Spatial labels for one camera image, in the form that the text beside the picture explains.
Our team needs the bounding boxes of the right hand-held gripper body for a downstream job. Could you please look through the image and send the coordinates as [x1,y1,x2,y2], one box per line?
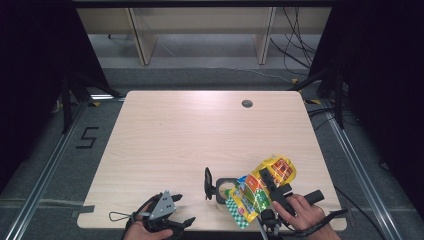
[259,183,326,236]

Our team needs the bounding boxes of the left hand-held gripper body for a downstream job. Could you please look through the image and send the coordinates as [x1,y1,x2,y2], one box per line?
[142,190,187,234]

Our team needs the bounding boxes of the yellow spouted seasoning pouch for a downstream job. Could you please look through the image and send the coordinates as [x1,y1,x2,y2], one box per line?
[224,153,298,230]

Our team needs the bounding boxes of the person's left hand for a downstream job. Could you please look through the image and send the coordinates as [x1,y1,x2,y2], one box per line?
[123,219,175,240]

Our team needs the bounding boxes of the person's right hand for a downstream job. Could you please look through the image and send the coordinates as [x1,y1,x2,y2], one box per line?
[271,194,330,232]

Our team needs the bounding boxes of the grey floor tape strip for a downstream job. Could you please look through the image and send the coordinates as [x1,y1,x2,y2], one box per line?
[69,205,96,218]

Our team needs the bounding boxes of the black metal stand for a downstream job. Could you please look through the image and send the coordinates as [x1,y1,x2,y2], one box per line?
[289,66,346,130]
[60,71,124,134]

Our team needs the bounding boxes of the silver metal bar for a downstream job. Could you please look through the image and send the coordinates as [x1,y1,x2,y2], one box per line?
[89,94,127,102]

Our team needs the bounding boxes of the black curtain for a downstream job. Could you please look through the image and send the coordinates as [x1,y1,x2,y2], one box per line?
[308,0,424,221]
[0,0,113,194]

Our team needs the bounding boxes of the beige wooden shelf unit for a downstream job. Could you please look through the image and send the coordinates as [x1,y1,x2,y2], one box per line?
[76,7,333,66]

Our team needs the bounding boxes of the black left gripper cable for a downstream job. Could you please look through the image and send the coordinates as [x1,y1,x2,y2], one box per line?
[123,194,162,235]

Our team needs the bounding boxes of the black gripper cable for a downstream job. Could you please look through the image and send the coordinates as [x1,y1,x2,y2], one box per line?
[123,194,162,235]
[288,186,388,240]

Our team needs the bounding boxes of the thin cord loop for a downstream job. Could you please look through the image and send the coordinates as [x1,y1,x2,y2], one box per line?
[108,210,135,223]

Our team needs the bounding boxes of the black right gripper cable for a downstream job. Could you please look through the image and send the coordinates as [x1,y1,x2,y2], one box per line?
[288,186,388,240]

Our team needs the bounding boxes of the black floor cables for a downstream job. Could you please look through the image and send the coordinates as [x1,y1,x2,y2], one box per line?
[307,105,338,132]

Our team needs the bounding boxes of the aluminium floor rail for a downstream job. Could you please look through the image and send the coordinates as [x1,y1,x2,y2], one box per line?
[321,99,401,240]
[4,99,90,240]

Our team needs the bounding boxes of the black hanging cable bundle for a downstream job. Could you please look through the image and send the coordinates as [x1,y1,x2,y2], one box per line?
[269,7,318,76]

